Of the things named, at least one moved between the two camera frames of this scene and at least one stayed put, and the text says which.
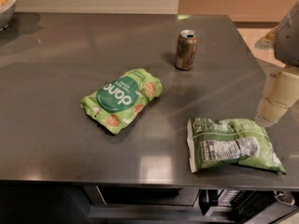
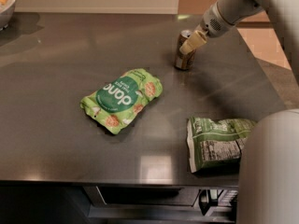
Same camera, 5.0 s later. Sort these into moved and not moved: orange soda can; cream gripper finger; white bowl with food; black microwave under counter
Moved: cream gripper finger
Not moved: orange soda can; black microwave under counter; white bowl with food
